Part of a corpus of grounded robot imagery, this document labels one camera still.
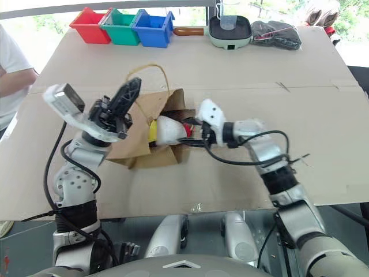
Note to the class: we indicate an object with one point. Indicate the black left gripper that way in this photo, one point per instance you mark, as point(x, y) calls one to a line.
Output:
point(108, 119)

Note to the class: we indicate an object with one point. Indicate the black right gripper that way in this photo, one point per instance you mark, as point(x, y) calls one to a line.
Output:
point(208, 135)

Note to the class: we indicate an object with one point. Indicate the white yellow red plush toy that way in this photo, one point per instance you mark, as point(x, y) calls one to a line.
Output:
point(168, 130)

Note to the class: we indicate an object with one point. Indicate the brown paper bag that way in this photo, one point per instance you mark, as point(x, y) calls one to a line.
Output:
point(129, 151)

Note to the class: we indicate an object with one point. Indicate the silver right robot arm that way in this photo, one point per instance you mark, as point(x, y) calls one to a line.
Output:
point(268, 147)

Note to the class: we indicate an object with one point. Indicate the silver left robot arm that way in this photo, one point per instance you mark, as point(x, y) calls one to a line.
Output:
point(75, 184)

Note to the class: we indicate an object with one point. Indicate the black packed plastic bag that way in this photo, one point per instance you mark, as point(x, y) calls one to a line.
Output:
point(275, 36)

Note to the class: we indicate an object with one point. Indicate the green plastic bin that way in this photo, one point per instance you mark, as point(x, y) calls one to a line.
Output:
point(121, 35)

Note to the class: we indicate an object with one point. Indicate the blue plastic bin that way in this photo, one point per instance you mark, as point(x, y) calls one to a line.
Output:
point(152, 38)

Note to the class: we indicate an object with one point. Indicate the red plastic bin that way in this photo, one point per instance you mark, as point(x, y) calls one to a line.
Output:
point(92, 32)

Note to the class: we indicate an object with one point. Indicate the brown sausage-shaped object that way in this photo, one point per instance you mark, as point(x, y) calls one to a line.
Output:
point(188, 31)

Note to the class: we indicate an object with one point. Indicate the pale green electric pan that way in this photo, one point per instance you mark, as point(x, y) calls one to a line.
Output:
point(230, 44)

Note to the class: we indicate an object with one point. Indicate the silver left robot leg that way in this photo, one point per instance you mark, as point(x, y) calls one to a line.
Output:
point(167, 233)

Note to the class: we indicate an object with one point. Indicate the silver robot leg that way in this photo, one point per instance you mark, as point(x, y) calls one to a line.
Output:
point(167, 233)
point(239, 236)

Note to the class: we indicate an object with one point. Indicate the silver right robot leg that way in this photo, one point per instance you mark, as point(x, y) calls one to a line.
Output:
point(239, 236)

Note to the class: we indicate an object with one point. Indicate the person in white shirt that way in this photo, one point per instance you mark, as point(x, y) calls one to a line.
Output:
point(13, 86)

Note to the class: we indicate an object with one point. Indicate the clear plastic measuring cup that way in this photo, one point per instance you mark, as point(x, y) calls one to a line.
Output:
point(228, 23)

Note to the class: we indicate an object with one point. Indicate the grey robot torso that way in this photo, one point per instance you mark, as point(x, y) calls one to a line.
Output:
point(178, 268)

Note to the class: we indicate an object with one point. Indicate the red and white object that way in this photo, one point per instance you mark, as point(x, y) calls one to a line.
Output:
point(333, 34)

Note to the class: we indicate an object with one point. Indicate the black metal bar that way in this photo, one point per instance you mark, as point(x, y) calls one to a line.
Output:
point(350, 215)

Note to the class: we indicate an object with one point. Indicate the white shoe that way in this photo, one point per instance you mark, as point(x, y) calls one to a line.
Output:
point(5, 229)

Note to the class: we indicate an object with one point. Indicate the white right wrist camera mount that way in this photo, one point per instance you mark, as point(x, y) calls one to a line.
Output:
point(210, 111)

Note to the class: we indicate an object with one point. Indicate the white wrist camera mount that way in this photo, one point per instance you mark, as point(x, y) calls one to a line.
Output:
point(62, 107)
point(210, 111)

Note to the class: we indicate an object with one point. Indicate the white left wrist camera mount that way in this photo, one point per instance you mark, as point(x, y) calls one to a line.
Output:
point(62, 107)

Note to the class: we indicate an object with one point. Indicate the grey window rail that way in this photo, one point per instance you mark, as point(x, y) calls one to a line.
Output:
point(101, 8)

